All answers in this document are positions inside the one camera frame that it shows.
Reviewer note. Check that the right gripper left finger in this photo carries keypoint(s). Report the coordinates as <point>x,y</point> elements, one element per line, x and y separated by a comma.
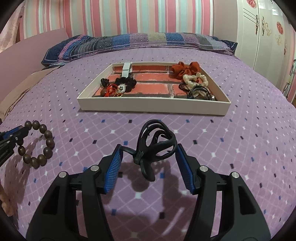
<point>72,208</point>

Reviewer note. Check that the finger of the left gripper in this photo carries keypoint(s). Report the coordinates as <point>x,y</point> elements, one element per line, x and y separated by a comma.
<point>9,140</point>

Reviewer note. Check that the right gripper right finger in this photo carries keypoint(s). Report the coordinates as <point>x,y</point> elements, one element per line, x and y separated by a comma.
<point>225,207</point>

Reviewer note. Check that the red string charm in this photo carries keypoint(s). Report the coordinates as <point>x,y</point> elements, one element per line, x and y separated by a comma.
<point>112,91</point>

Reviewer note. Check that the black plastic hair claw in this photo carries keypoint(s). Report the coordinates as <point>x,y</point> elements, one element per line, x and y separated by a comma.
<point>155,143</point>

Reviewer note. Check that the cream fabric scrunchie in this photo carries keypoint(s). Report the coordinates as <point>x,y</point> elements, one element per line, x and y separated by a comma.
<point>192,81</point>

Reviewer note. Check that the pink headboard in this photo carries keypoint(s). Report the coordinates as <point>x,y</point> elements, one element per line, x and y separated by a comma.
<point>24,58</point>

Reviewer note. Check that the pink curtain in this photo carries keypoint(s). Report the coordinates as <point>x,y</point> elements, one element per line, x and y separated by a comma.
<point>9,33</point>

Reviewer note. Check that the striped long pillow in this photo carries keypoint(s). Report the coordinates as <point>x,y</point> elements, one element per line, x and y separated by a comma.
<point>83,45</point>

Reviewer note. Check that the thin black hair elastic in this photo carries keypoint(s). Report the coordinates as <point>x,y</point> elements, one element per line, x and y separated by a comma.
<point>183,87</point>

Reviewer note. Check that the white tray with brick liner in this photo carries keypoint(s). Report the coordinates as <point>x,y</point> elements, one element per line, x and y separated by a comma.
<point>150,87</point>

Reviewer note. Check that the red fabric scrunchie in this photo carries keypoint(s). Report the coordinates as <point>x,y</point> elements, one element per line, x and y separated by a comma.
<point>180,69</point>

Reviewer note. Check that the white wardrobe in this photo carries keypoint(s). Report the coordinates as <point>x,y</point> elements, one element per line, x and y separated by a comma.
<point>265,40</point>

